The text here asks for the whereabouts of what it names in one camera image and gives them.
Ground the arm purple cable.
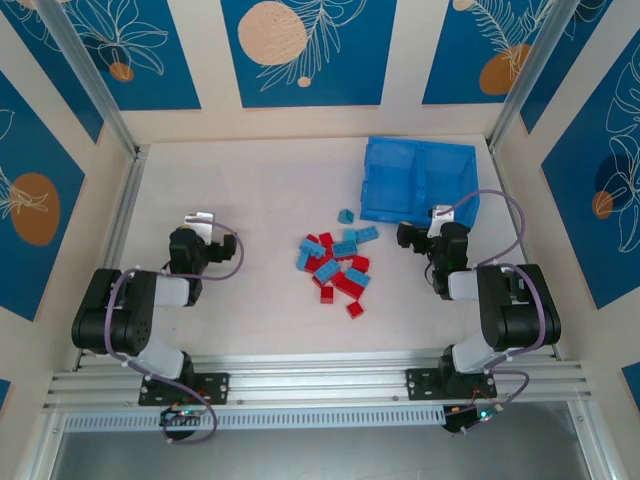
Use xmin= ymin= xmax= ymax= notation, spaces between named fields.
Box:
xmin=434 ymin=188 xmax=549 ymax=439
xmin=105 ymin=222 xmax=245 ymax=446

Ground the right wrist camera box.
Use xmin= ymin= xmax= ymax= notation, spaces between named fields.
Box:
xmin=428 ymin=204 xmax=456 ymax=239

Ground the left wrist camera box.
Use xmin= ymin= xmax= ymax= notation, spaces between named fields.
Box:
xmin=183 ymin=211 xmax=215 ymax=246

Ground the blue poster orange circle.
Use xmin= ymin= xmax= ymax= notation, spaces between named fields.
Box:
xmin=541 ymin=59 xmax=640 ymax=311
xmin=422 ymin=0 xmax=556 ymax=106
xmin=0 ymin=69 xmax=87 ymax=322

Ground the aluminium side rail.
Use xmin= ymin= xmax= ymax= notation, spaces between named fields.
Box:
xmin=74 ymin=145 xmax=151 ymax=371

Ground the aluminium corner post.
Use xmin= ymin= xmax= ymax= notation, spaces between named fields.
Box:
xmin=35 ymin=0 xmax=142 ymax=157
xmin=487 ymin=0 xmax=585 ymax=151

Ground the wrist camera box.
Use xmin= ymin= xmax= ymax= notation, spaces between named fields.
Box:
xmin=183 ymin=211 xmax=215 ymax=246
xmin=428 ymin=204 xmax=456 ymax=239

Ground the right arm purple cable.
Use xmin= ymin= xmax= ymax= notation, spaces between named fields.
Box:
xmin=434 ymin=188 xmax=549 ymax=439

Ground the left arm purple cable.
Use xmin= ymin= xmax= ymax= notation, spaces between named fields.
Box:
xmin=105 ymin=222 xmax=245 ymax=446

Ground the small circuit board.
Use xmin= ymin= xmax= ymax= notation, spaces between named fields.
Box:
xmin=159 ymin=405 xmax=207 ymax=427
xmin=443 ymin=403 xmax=505 ymax=435

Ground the grey slotted cable duct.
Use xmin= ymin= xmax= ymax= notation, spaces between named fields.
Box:
xmin=62 ymin=404 xmax=449 ymax=434

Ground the blue two-compartment bin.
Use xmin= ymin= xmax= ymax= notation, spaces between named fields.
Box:
xmin=358 ymin=136 xmax=480 ymax=234

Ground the blue poster beige circle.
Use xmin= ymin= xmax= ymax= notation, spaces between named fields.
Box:
xmin=221 ymin=0 xmax=399 ymax=109

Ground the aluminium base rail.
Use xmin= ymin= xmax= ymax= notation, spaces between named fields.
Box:
xmin=42 ymin=349 xmax=599 ymax=414

